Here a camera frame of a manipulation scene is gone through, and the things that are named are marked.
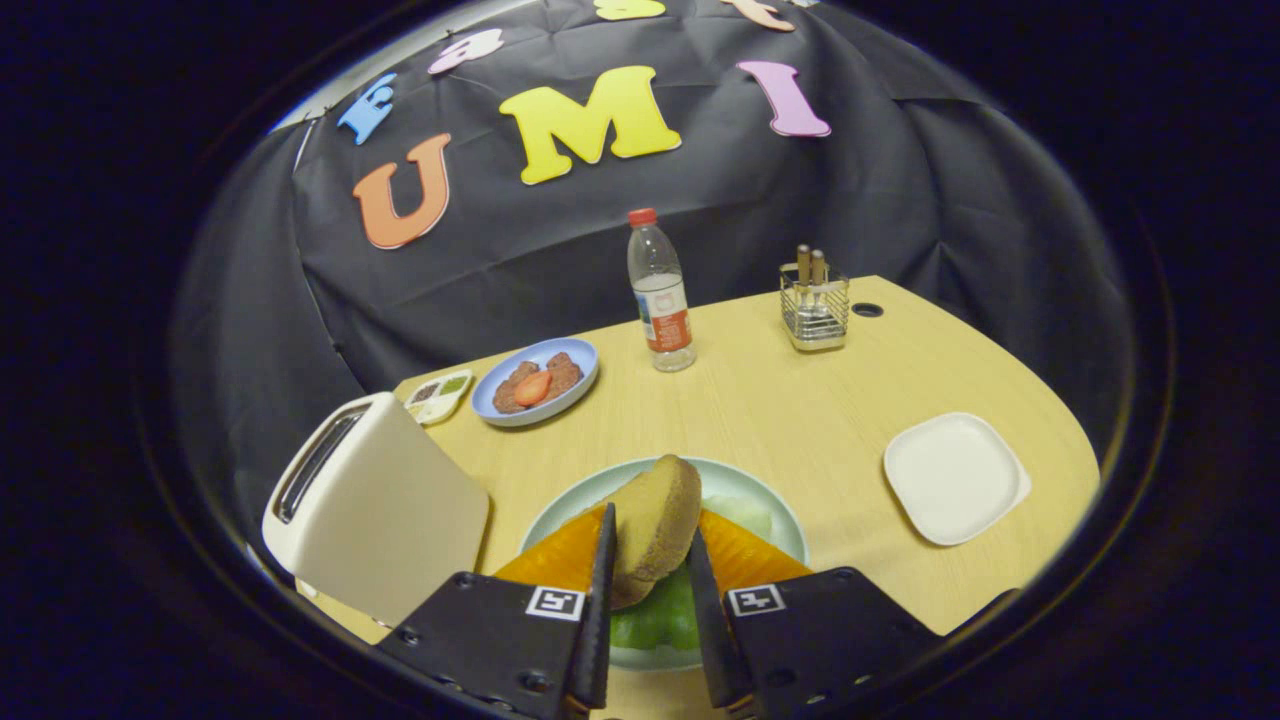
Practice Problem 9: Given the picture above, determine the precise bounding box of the metal wire utensil holder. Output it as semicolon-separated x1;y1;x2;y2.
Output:
779;262;851;352

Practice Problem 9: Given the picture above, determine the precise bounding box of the green lettuce leaf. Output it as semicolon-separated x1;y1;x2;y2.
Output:
610;495;776;651

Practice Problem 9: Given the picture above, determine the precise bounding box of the black backdrop cloth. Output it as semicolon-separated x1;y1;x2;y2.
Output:
168;0;1136;561

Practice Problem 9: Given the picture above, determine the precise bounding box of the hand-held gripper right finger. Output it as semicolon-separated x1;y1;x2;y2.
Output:
685;508;943;720

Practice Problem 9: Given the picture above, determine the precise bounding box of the clear bottle with red cap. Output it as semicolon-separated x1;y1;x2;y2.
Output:
627;208;698;373

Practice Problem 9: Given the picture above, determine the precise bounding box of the white toaster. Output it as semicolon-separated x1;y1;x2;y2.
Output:
262;392;491;629

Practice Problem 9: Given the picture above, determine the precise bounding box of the blue round plate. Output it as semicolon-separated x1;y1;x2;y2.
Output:
471;337;600;429

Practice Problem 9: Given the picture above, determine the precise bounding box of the white square plate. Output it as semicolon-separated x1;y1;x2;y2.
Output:
883;412;1032;547

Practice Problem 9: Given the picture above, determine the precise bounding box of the white condiment tray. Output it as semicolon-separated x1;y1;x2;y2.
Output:
405;369;475;426

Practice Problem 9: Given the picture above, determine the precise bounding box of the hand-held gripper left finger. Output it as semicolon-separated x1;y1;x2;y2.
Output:
375;502;618;720

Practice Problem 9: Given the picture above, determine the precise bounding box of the brown bread slice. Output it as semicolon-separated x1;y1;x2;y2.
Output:
598;455;703;611

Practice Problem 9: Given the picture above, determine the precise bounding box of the pale green round plate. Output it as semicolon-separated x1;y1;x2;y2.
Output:
520;457;809;673

